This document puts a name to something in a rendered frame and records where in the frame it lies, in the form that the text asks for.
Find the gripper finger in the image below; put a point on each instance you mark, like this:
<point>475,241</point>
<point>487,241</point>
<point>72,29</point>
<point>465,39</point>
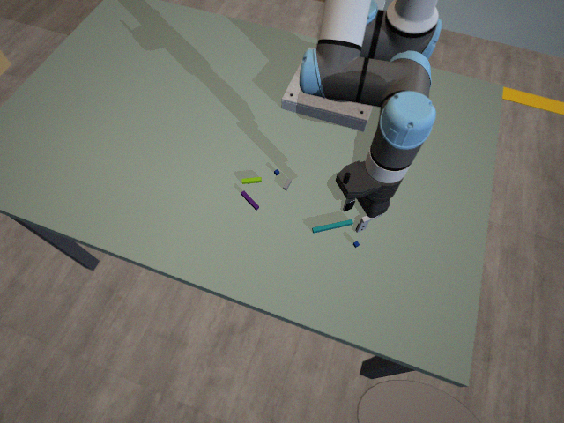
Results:
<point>349,203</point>
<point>363,223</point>

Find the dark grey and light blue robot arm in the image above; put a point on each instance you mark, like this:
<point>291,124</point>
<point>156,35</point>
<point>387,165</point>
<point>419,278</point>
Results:
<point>338,71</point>

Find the purple rod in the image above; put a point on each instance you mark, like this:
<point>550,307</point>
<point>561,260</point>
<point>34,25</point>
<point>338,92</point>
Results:
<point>250,200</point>

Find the lime green rod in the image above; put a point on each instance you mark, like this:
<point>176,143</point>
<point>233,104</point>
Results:
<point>251,180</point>

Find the turquoise rod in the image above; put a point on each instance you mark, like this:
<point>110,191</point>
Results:
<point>332,226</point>

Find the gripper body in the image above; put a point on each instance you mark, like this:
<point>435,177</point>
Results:
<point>370,184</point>

